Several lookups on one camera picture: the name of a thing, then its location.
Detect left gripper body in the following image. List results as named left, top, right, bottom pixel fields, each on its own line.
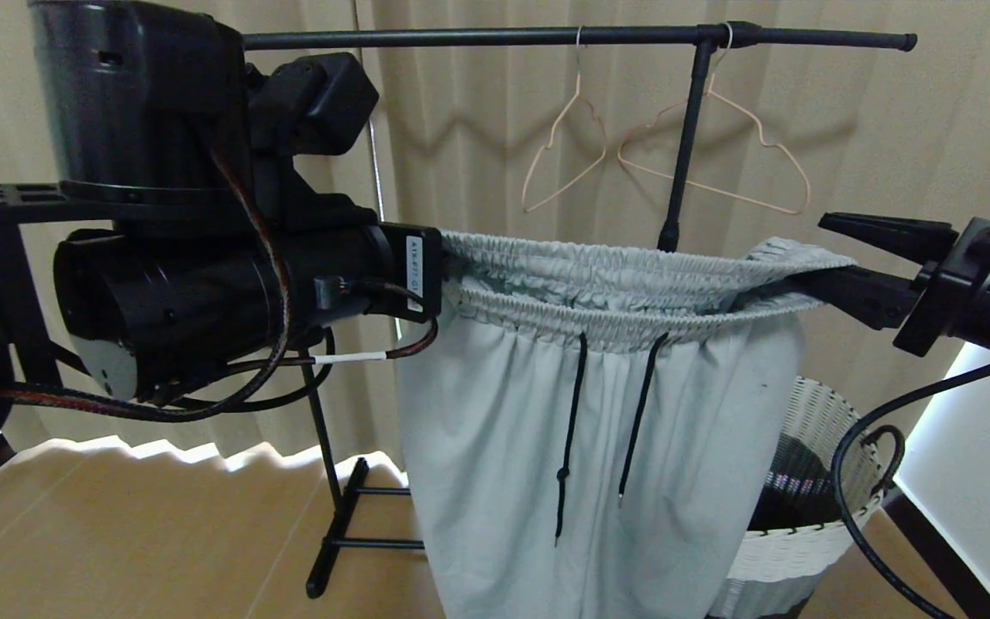
left=52, top=219, right=444, bottom=405

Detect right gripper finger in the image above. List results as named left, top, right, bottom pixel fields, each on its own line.
left=819, top=212, right=962, bottom=263
left=791, top=265, right=926, bottom=332

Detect pink clothes hanger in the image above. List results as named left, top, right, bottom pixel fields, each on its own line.
left=618, top=43, right=812, bottom=216
left=522, top=26, right=609, bottom=214

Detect pale grey shorts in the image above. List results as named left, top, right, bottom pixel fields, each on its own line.
left=394, top=228, right=857, bottom=619

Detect white laundry basket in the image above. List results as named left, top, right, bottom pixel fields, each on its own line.
left=706, top=376, right=907, bottom=619

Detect black clothes rack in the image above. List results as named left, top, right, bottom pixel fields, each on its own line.
left=241, top=21, right=919, bottom=600

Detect beige curtain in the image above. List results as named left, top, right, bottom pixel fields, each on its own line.
left=0, top=0, right=990, bottom=482

